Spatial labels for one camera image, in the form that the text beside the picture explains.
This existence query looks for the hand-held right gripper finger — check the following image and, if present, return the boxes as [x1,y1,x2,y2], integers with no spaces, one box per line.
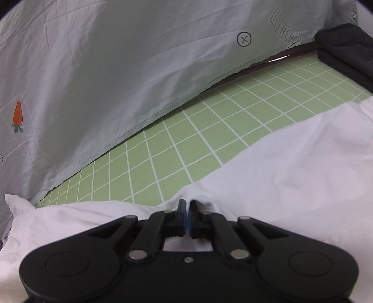
[189,200,289,262]
[87,199,187,262]

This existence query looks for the white pants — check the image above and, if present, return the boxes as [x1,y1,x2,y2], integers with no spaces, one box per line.
[0,97,373,303]

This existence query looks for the black folded clothes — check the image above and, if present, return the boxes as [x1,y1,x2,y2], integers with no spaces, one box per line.
[315,24,373,94]

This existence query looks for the grey printed curtain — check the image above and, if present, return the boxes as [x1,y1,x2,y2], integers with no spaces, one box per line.
[0,0,358,236]

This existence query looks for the dark bed frame rail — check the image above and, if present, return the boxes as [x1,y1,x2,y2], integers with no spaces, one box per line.
[214,41,320,85]

